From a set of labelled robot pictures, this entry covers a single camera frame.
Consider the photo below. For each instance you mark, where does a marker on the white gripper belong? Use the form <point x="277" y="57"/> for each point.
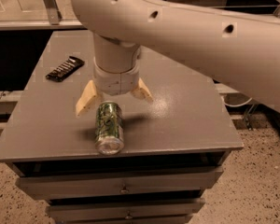
<point x="117" y="82"/>

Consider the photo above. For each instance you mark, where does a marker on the black snack bar wrapper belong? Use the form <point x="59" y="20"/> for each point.
<point x="66" y="69"/>

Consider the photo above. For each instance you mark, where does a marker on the grey top drawer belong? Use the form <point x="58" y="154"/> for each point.
<point x="122" y="183"/>

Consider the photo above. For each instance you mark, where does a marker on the green drink can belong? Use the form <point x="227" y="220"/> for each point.
<point x="109" y="139"/>

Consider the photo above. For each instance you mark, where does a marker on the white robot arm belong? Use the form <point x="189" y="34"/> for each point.
<point x="239" y="50"/>

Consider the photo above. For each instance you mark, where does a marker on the grey drawer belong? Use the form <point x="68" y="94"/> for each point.
<point x="125" y="211"/>
<point x="122" y="183"/>

